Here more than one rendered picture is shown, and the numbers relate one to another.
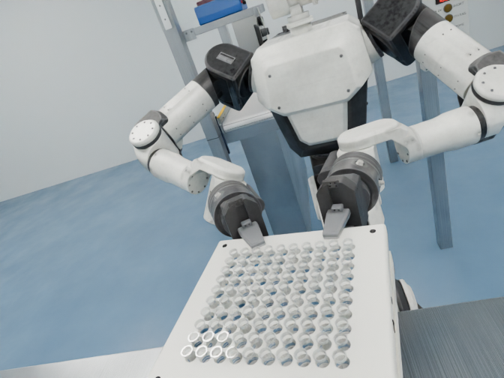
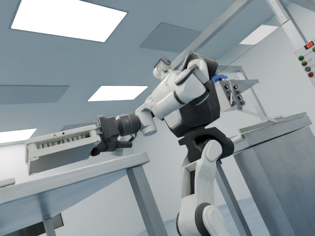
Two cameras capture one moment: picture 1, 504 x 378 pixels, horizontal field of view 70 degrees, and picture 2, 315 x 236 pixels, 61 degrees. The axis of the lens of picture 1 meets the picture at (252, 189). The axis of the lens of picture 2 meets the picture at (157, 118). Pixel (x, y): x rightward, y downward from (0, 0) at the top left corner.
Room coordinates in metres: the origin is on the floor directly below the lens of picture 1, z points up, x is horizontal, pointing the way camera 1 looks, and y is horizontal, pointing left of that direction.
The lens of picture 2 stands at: (-0.30, -0.85, 0.77)
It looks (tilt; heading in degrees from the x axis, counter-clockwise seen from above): 15 degrees up; 32
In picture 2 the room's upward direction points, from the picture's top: 22 degrees counter-clockwise
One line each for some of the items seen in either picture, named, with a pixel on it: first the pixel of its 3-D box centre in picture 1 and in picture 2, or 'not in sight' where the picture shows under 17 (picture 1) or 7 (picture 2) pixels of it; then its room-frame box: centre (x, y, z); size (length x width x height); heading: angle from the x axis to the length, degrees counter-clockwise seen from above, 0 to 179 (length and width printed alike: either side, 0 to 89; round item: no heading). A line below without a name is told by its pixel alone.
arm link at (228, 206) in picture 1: (239, 220); (99, 143); (0.55, 0.04, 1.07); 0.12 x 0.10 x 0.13; 8
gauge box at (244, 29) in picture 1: (253, 40); (228, 97); (1.77, -0.24, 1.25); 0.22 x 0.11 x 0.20; 165
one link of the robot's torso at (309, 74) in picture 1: (317, 81); (186, 100); (0.96, -0.26, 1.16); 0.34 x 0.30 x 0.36; 67
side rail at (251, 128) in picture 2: not in sight; (278, 120); (2.32, -0.39, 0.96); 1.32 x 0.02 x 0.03; 165
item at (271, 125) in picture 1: (261, 94); (270, 134); (2.36, -0.26, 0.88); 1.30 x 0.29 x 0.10; 165
